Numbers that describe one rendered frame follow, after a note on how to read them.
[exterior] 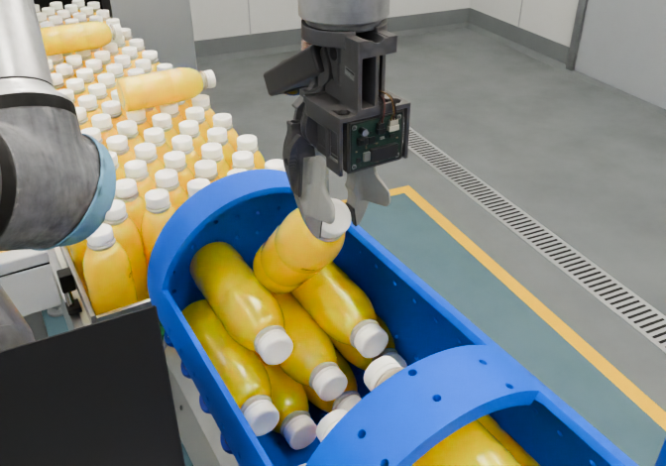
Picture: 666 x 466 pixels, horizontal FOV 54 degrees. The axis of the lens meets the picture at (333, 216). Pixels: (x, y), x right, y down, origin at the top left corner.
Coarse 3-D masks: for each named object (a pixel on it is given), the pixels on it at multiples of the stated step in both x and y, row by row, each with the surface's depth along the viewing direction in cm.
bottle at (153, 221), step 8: (160, 208) 107; (168, 208) 107; (144, 216) 108; (152, 216) 107; (160, 216) 107; (168, 216) 107; (144, 224) 108; (152, 224) 107; (160, 224) 107; (144, 232) 108; (152, 232) 107; (160, 232) 107; (144, 240) 109; (152, 240) 108; (144, 248) 111; (152, 248) 108
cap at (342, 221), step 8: (336, 200) 66; (336, 208) 66; (344, 208) 66; (336, 216) 65; (344, 216) 66; (328, 224) 65; (336, 224) 65; (344, 224) 65; (328, 232) 65; (336, 232) 65
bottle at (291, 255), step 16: (288, 224) 69; (304, 224) 67; (272, 240) 74; (288, 240) 69; (304, 240) 67; (320, 240) 67; (336, 240) 68; (256, 256) 80; (272, 256) 74; (288, 256) 70; (304, 256) 68; (320, 256) 68; (336, 256) 71; (256, 272) 80; (272, 272) 76; (288, 272) 73; (304, 272) 72; (272, 288) 80; (288, 288) 79
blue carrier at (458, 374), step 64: (256, 192) 81; (192, 256) 87; (384, 256) 73; (384, 320) 88; (448, 320) 64; (384, 384) 54; (448, 384) 53; (512, 384) 55; (256, 448) 60; (320, 448) 53; (384, 448) 50; (576, 448) 62
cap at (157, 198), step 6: (150, 192) 107; (156, 192) 107; (162, 192) 107; (150, 198) 105; (156, 198) 105; (162, 198) 106; (168, 198) 107; (150, 204) 106; (156, 204) 106; (162, 204) 106
